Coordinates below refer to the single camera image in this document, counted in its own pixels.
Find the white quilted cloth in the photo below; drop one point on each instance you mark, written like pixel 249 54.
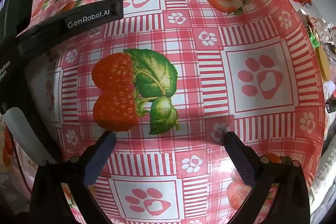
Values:
pixel 324 187

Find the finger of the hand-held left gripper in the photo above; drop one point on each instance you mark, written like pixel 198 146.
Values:
pixel 86 19

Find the yellow box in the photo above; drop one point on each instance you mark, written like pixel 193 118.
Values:
pixel 323 62

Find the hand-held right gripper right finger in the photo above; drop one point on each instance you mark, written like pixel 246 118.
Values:
pixel 244 169

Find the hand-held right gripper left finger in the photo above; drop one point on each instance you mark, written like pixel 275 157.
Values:
pixel 98 161

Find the strawberry print plaid tablecloth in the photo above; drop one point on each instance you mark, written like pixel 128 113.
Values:
pixel 197 82

